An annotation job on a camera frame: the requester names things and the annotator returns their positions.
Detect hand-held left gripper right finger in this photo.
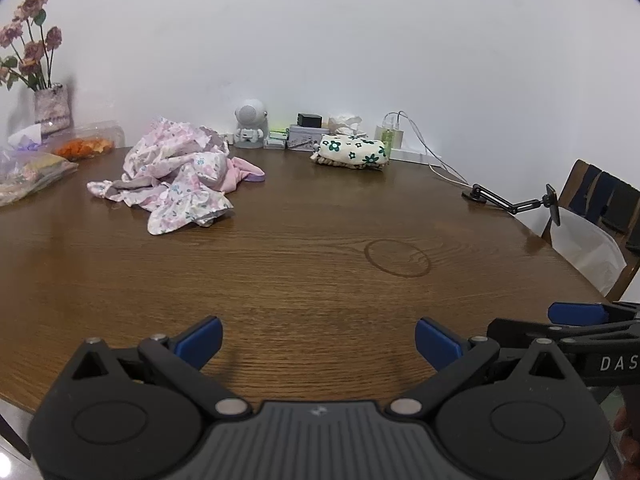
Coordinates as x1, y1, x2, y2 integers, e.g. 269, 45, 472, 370
390, 316, 569, 417

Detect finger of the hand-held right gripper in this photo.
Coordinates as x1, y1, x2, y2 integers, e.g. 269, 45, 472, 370
547, 301, 640, 329
486, 317, 640, 348

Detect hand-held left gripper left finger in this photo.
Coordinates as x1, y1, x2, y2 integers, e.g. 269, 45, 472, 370
72, 315, 254, 419

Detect white teal-flowered garment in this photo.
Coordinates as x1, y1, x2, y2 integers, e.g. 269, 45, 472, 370
309, 133, 390, 171

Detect dark blue clothes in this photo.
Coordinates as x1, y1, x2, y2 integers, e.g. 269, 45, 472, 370
570, 164, 640, 252

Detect white bag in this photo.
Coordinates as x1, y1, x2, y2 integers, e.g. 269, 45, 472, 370
552, 207, 629, 297

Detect wooden chair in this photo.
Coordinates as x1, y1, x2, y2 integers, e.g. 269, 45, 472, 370
540, 158, 640, 302

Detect pink floral garment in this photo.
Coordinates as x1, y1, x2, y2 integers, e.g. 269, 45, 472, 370
86, 116, 236, 236

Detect plain pink garment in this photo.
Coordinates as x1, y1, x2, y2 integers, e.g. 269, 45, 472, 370
220, 156, 267, 197

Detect clear green bottle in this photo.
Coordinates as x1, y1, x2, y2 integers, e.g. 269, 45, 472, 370
374, 112, 406, 151

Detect white robot figurine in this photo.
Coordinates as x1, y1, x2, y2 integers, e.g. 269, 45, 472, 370
233, 97, 269, 150

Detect grey box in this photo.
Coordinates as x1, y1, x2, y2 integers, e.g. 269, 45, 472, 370
288, 126, 332, 151

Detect clear plastic bag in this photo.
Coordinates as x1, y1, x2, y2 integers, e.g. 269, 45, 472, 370
0, 148, 81, 207

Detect crumpled white tissue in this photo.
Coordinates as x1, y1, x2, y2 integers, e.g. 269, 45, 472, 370
328, 114, 362, 136

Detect purple white wrapping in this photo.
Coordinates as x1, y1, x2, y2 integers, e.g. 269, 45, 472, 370
7, 125, 49, 154

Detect patterned flower vase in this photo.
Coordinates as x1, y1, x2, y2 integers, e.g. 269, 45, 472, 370
33, 83, 71, 135

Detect pink artificial flowers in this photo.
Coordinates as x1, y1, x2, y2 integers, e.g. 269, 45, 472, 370
0, 0, 64, 92

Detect white cable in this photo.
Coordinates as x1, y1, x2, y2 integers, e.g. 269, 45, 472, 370
397, 110, 472, 187

